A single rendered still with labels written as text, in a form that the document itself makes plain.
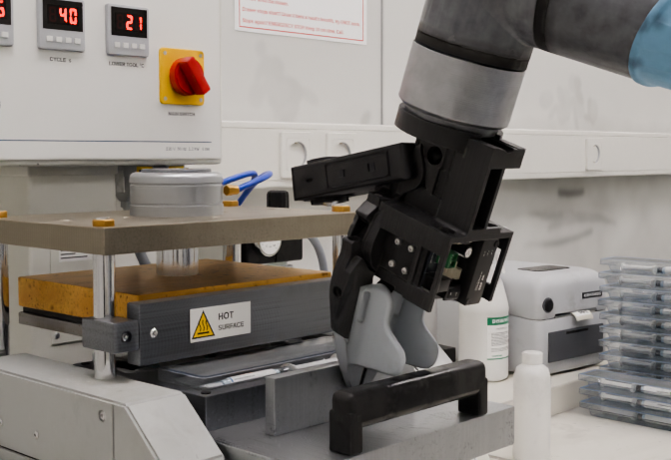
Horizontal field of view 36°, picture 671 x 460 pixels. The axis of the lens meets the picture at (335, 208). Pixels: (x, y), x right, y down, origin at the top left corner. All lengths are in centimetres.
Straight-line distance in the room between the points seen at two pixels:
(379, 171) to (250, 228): 17
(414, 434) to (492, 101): 23
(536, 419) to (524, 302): 35
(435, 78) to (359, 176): 10
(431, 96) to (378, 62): 115
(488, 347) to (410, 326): 96
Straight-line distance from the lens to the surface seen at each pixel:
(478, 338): 170
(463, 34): 65
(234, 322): 81
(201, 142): 108
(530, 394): 142
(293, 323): 86
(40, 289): 89
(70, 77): 99
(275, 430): 72
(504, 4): 64
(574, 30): 63
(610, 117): 248
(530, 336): 174
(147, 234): 77
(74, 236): 78
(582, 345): 182
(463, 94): 65
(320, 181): 74
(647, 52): 62
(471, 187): 66
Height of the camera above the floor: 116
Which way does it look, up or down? 3 degrees down
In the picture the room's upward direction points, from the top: straight up
